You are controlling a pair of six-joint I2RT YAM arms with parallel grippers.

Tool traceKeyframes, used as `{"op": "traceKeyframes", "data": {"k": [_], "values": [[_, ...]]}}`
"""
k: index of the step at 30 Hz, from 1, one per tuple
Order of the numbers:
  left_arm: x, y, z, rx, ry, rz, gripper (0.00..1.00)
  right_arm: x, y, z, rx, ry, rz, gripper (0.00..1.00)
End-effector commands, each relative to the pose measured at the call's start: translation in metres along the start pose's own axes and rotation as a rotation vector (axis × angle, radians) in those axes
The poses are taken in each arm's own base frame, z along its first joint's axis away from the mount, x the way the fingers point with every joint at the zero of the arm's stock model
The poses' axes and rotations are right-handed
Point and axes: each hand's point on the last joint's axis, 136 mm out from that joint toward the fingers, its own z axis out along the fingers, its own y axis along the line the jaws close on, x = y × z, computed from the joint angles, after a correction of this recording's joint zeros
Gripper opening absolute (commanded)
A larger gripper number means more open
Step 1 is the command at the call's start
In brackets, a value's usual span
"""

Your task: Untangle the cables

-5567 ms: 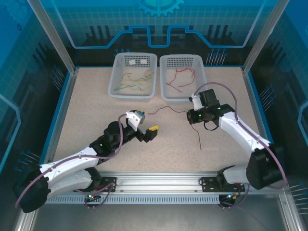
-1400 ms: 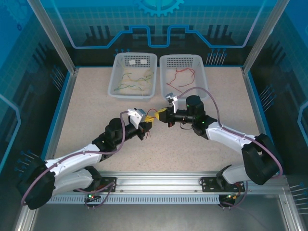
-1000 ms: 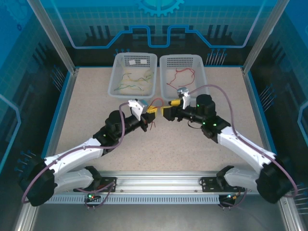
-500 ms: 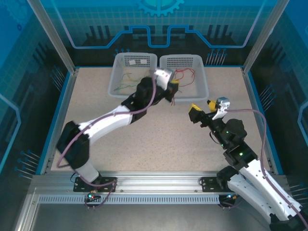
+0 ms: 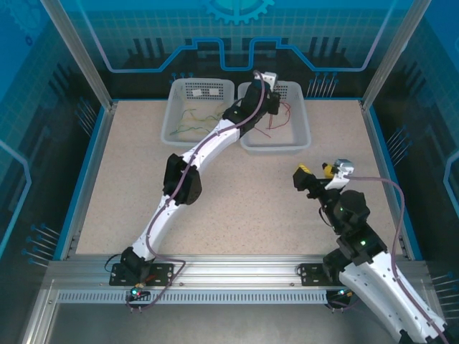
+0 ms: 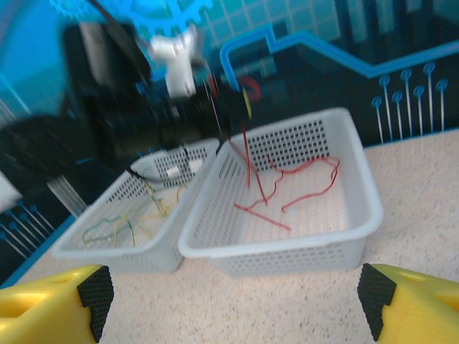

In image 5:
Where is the thin yellow cable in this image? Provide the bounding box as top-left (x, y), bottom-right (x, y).
top-left (203, 105), bottom-right (226, 122)

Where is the thin green cable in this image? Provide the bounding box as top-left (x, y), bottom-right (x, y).
top-left (179, 119), bottom-right (217, 133)

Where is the long yellow-green cable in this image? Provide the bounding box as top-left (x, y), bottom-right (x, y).
top-left (169, 107), bottom-right (197, 136)

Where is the plain white perforated basket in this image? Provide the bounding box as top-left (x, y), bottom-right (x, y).
top-left (237, 80), bottom-right (312, 157)

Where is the small LED connector board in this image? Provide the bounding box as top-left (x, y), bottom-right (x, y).
top-left (326, 288), bottom-right (356, 312)
top-left (127, 285), bottom-right (151, 312)

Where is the white perforated basket with labels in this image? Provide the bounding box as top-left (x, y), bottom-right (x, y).
top-left (160, 77), bottom-right (237, 148)

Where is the aluminium base beam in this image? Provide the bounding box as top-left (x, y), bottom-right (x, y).
top-left (46, 253), bottom-right (431, 290)

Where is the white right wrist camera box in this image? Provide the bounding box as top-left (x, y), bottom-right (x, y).
top-left (324, 156), bottom-right (355, 190)

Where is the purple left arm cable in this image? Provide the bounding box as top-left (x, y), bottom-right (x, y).
top-left (126, 70), bottom-right (268, 313)

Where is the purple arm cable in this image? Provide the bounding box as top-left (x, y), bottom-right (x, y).
top-left (346, 174), bottom-right (459, 344)
top-left (126, 70), bottom-right (268, 313)

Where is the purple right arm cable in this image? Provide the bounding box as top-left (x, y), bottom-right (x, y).
top-left (346, 174), bottom-right (459, 344)

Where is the aluminium frame post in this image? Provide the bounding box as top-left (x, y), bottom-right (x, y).
top-left (360, 0), bottom-right (431, 110)
top-left (41, 0), bottom-right (118, 110)

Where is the slotted grey cable duct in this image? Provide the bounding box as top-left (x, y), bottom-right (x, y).
top-left (57, 289), bottom-right (333, 305)

